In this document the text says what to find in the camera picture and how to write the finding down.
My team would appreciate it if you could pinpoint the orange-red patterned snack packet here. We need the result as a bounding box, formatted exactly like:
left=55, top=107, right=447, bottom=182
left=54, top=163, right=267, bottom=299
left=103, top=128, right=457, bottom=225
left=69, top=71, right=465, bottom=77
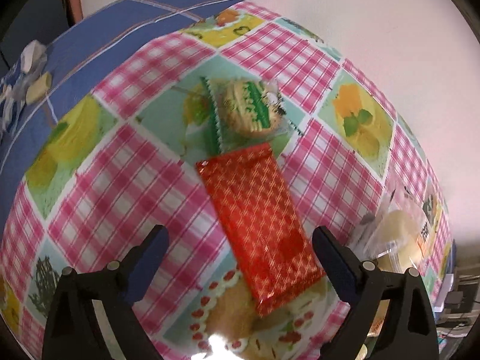
left=196, top=143, right=325, bottom=316

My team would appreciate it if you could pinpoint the round steamed cake packet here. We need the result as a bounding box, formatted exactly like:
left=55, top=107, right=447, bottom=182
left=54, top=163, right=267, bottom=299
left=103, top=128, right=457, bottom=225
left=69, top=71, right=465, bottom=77
left=346, top=184, right=441, bottom=273

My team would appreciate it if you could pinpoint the crumpled white paper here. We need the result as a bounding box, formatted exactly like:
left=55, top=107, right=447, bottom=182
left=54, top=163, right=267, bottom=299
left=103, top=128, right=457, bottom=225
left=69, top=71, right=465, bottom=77
left=1, top=40, right=52, bottom=137

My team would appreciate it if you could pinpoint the blue plaid cloth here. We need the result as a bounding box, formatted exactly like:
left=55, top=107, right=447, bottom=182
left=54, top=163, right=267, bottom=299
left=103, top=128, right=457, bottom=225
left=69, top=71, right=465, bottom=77
left=0, top=0, right=245, bottom=181

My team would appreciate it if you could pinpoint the green edged cookie packet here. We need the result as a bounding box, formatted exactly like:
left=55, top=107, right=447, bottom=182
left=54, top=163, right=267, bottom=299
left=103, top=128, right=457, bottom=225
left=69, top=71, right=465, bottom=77
left=200, top=76, right=303, bottom=155

